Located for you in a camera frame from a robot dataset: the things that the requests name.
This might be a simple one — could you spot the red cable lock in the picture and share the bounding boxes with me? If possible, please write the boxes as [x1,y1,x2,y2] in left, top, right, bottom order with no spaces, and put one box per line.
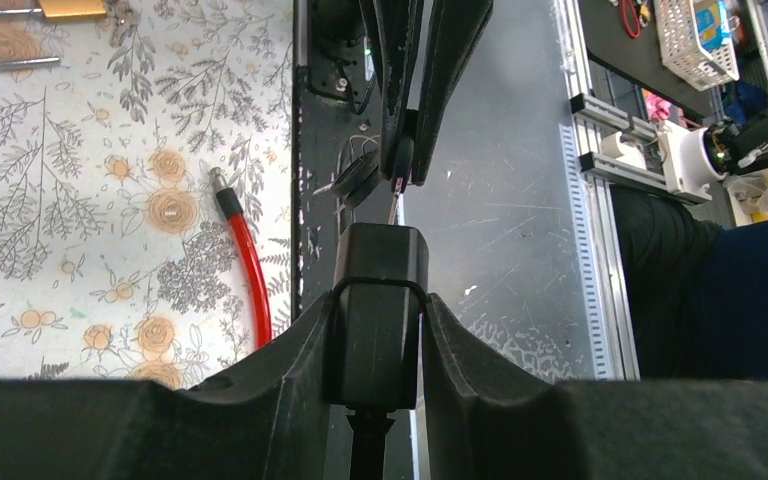
[209,167,273,349]

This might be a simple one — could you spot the white plastic basket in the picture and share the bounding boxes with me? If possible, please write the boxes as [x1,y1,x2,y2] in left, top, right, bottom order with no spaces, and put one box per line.
[653,0,740,91]

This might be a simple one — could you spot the aluminium frame rail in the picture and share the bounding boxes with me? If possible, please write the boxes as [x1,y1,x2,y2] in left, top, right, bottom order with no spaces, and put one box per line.
[552,0,642,382]

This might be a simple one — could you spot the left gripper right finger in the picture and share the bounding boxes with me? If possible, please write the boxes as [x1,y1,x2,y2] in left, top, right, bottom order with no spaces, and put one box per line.
[423,295,768,479]

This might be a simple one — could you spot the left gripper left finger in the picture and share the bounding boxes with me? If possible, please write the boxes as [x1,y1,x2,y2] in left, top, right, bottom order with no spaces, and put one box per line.
[0,295,333,479]

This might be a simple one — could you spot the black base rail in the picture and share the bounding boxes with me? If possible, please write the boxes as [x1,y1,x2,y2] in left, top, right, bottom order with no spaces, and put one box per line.
[289,0,418,480]

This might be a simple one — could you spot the black padlock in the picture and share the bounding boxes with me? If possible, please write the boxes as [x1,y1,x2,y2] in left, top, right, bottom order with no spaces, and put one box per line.
[325,222,430,480]

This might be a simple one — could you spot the blue box in basket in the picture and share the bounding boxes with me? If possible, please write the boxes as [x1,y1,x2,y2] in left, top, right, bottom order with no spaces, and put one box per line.
[693,0,731,52]

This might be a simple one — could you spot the person in dark shirt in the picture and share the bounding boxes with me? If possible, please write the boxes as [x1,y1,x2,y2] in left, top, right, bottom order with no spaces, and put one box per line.
[611,185,768,381]

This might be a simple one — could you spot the black-headed key pair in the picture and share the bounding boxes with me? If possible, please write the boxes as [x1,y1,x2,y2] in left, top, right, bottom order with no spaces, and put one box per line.
[314,133,415,224]

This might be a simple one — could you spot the brass padlock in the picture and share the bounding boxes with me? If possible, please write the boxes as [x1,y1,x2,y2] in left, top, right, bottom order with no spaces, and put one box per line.
[0,0,107,72]

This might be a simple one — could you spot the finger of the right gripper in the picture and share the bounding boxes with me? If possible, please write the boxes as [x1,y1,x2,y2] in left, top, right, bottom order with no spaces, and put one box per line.
[359,0,423,178]
[412,0,494,186]

